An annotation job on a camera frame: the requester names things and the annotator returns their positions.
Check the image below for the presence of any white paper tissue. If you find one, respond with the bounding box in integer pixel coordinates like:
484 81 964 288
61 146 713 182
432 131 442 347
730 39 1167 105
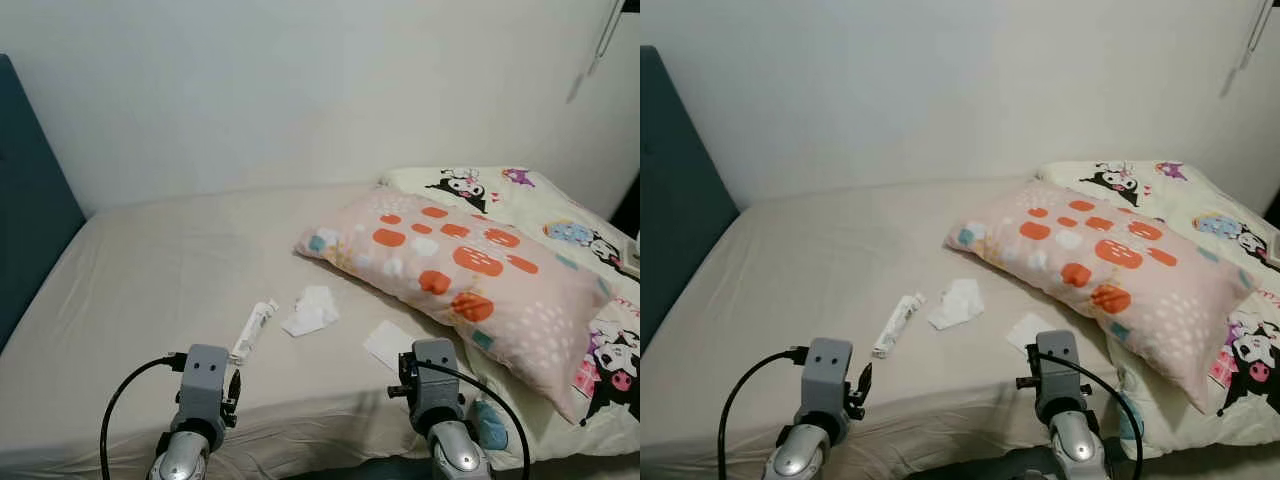
281 285 340 338
362 320 426 373
927 278 986 331
1005 313 1051 356

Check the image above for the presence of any white green-lettered packet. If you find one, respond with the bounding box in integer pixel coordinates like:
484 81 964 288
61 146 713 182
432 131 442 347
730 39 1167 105
229 300 280 367
872 292 926 359

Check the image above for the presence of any beige bed mattress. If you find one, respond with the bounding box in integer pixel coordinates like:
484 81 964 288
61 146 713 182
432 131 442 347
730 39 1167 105
0 183 641 476
640 178 1280 476

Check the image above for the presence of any teal upholstered headboard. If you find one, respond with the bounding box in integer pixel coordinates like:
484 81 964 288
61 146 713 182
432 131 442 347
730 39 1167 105
640 45 741 351
0 53 87 351

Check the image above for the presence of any grey hanging rod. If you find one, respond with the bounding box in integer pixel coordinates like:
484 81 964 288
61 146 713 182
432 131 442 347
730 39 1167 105
1238 0 1280 71
585 0 629 76

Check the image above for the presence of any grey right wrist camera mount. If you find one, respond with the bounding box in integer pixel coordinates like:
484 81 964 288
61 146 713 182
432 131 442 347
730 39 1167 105
1033 330 1084 421
412 338 463 416

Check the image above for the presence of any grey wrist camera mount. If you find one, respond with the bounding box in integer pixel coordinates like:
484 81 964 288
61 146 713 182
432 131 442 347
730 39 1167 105
803 338 854 421
412 338 463 416
178 345 233 426
1033 330 1084 421

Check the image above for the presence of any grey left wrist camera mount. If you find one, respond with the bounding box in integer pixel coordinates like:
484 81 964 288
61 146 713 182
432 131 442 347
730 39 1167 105
178 345 233 426
803 338 854 421

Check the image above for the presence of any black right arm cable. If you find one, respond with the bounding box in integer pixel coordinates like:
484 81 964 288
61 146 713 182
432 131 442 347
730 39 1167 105
1035 352 1144 480
412 360 531 480

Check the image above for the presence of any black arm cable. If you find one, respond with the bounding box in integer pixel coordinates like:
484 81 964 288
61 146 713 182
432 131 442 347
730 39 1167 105
412 360 531 480
718 347 809 480
100 353 189 480
1035 352 1144 480

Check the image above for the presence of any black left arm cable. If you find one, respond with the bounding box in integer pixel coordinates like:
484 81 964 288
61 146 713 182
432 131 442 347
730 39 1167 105
718 347 809 480
100 353 189 480

